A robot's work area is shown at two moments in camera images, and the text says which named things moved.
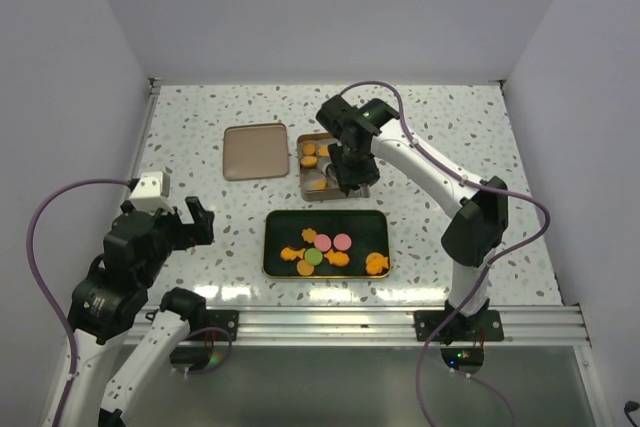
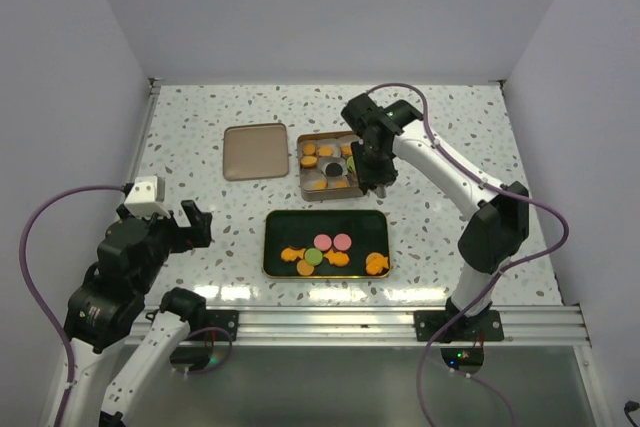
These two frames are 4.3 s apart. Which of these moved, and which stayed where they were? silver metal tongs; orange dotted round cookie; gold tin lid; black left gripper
Moved: silver metal tongs
Stayed: black left gripper; orange dotted round cookie; gold tin lid
